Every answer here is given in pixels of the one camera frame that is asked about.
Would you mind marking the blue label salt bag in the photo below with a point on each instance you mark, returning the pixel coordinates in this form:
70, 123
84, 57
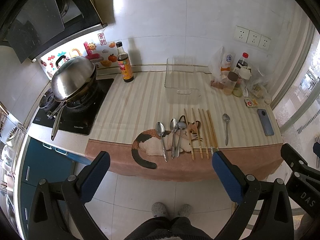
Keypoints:
226, 63

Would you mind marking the grey slipper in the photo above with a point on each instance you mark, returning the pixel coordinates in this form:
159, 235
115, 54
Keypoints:
158, 209
185, 210

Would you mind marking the striped cat print mat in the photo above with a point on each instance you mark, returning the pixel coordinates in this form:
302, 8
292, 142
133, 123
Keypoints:
152, 133

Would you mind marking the white plastic bag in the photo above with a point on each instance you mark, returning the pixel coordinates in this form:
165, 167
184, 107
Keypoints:
215, 65

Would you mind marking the black induction cooktop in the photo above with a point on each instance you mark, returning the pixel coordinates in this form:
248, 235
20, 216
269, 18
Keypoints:
77, 117

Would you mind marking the grey slipper right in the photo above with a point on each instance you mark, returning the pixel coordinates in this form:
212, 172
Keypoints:
185, 210

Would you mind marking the small red white box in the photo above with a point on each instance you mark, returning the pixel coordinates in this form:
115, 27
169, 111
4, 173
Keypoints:
251, 102

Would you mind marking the grey slipper left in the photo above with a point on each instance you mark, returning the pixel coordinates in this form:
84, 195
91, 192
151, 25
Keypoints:
158, 209

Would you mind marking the brown lid spice jar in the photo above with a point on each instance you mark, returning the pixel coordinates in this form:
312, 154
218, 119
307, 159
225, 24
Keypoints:
230, 82

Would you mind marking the white lid jar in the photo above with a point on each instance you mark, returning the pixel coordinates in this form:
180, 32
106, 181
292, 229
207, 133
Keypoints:
244, 74

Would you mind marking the black range hood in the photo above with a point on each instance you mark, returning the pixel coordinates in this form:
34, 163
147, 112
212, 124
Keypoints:
32, 27

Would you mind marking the white wall socket panel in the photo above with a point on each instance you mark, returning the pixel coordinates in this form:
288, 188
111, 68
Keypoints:
252, 38

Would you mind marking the blue smartphone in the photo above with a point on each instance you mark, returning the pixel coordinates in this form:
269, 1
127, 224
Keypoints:
265, 122

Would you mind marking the blue kitchen cabinet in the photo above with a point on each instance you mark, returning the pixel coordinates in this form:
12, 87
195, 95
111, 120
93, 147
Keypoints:
41, 160

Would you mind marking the soy sauce bottle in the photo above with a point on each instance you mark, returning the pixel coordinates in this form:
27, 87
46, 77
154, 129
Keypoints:
124, 63

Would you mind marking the steel spoon lone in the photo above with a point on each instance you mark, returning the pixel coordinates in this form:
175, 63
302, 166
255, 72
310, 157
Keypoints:
226, 119

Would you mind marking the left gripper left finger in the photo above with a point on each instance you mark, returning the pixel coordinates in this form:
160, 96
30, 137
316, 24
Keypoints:
46, 220

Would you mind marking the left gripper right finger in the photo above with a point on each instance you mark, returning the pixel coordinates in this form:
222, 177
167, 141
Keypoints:
275, 219

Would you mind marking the red cap dark bottle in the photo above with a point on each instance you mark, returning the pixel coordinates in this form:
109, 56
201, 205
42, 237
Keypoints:
242, 63

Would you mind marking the clear plastic tray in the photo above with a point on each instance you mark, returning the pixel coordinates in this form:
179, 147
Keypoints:
181, 82

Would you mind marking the round steel spoon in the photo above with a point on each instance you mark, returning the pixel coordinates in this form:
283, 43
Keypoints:
181, 127

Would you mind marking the colourful wall stickers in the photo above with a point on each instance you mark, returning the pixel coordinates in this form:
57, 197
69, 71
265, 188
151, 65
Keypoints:
93, 46

